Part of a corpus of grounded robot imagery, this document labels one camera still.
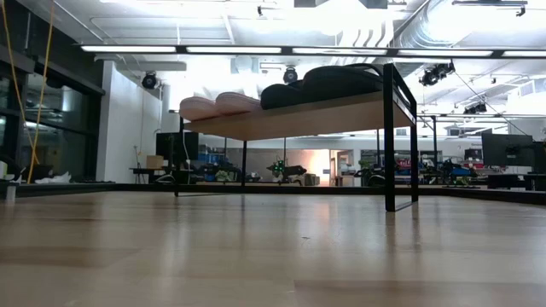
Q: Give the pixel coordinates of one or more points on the black slide sandal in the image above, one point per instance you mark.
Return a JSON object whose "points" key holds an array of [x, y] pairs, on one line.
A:
{"points": [[279, 96], [341, 83]]}

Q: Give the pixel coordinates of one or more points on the pink slide sandal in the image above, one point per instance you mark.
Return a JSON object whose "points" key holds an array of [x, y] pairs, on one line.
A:
{"points": [[236, 102], [198, 108]]}

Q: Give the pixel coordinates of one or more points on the background robot with green lights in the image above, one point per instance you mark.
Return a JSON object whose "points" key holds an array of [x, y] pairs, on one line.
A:
{"points": [[292, 170]]}

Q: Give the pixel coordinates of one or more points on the round black ceiling lamp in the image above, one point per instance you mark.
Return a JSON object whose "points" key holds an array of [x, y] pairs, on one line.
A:
{"points": [[290, 75], [149, 80]]}

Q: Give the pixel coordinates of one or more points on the black background monitor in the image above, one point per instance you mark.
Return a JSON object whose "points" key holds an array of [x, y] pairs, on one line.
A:
{"points": [[170, 147], [507, 149]]}

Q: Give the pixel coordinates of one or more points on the long linear ceiling light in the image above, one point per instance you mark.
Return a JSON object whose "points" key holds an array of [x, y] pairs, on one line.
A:
{"points": [[230, 50]]}

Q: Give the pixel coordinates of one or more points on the brown cardboard box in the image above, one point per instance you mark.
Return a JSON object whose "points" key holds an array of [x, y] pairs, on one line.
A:
{"points": [[154, 162]]}

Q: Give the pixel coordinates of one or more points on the black ceiling spotlight cluster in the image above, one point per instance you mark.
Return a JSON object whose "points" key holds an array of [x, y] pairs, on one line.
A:
{"points": [[435, 73], [475, 108]]}

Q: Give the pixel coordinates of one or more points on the white crumpled cloth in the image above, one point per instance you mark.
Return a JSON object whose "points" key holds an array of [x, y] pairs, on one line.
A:
{"points": [[53, 177]]}

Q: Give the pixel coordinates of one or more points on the wooden shelf with black frame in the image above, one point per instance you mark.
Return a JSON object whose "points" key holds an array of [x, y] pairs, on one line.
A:
{"points": [[307, 121]]}

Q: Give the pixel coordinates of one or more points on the silver ventilation duct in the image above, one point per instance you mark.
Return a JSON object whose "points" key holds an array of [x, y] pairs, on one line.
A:
{"points": [[418, 30]]}

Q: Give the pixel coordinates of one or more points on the black aluminium table frame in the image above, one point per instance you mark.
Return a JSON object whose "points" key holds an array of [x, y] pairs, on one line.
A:
{"points": [[85, 187]]}

